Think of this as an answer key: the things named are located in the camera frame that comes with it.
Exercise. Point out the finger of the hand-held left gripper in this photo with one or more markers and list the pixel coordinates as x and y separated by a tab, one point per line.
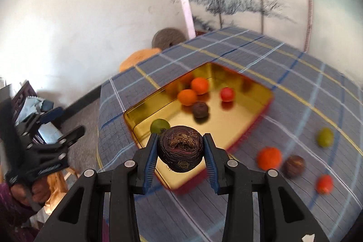
73	134
52	114

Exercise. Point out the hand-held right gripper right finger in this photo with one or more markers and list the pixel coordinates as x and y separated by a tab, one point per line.
211	165

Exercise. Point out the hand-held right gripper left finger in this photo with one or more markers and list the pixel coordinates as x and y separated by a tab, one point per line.
150	165

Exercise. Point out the large dark brown mangosteen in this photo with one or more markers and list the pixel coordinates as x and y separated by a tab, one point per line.
181	145

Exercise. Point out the green mandarin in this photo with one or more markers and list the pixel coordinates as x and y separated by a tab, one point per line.
325	137
158	125

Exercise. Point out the red and gold tin box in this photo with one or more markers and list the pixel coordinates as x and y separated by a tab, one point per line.
227	120

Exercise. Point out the red tomato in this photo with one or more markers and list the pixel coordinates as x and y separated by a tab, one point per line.
324	184
227	94

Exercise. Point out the orange mandarin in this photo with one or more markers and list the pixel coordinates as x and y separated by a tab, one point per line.
269	158
187	96
200	85

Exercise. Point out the person's left hand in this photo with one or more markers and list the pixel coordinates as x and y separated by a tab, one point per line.
37	189

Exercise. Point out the white crumpled paper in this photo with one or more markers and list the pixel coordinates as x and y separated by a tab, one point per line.
31	106

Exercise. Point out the orange wooden stool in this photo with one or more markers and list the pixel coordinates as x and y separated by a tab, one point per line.
58	185

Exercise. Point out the dark wooden chair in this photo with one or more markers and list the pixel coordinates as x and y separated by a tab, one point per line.
21	96

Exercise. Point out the person's purple clothing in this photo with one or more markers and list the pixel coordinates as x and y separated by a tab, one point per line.
11	216

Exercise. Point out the orange round cushion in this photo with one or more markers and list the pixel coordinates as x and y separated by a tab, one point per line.
136	59

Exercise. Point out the blue checked tablecloth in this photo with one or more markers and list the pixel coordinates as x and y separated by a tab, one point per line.
297	106

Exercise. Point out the brown round cushion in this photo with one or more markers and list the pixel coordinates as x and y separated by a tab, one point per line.
167	38

